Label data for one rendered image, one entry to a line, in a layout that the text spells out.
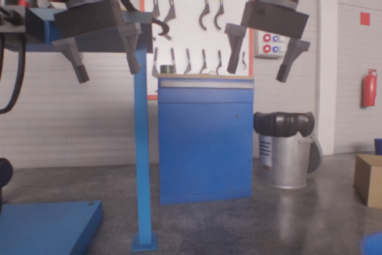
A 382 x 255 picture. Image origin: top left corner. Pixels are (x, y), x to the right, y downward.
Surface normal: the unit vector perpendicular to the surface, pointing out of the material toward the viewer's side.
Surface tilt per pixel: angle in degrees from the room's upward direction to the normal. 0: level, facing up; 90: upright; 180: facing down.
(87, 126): 90
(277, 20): 114
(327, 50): 90
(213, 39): 90
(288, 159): 93
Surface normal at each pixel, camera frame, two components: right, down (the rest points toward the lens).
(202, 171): 0.17, 0.08
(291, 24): 0.13, 0.48
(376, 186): -0.49, 0.07
